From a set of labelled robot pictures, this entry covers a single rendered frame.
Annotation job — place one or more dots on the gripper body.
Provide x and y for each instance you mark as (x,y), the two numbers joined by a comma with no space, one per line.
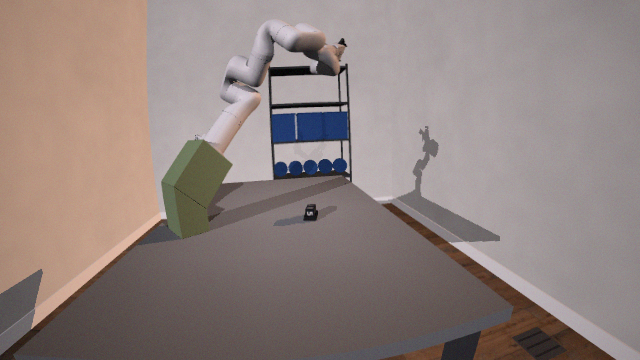
(340,49)

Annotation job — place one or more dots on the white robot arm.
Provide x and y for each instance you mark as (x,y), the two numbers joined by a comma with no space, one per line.
(244,99)

